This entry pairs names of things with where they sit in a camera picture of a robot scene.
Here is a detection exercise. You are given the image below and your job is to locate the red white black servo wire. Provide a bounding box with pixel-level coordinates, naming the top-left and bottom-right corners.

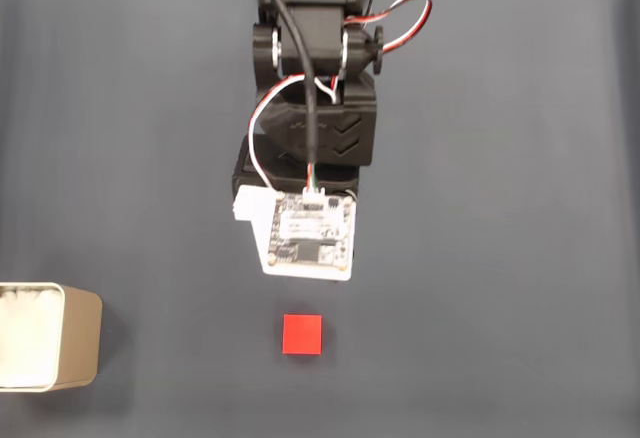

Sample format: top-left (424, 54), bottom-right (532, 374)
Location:
top-left (247, 72), bottom-right (347, 194)
top-left (343, 0), bottom-right (434, 55)

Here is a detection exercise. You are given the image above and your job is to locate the white camera board mount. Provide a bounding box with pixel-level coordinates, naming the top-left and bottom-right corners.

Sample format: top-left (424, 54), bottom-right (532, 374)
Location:
top-left (230, 184), bottom-right (359, 281)

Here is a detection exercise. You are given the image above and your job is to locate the black camera cable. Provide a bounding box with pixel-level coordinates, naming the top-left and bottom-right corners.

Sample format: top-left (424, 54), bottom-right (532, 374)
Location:
top-left (239, 0), bottom-right (322, 194)

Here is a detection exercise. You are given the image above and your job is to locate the beige box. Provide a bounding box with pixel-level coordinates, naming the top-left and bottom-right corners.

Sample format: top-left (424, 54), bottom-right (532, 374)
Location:
top-left (0, 281), bottom-right (104, 393)

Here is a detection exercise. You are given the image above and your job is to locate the grey table mat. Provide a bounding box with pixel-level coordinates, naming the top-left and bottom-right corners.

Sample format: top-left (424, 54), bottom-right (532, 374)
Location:
top-left (0, 0), bottom-right (640, 438)

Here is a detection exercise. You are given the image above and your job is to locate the red cube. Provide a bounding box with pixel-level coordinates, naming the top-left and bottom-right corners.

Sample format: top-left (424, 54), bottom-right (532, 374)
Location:
top-left (282, 313), bottom-right (324, 357)

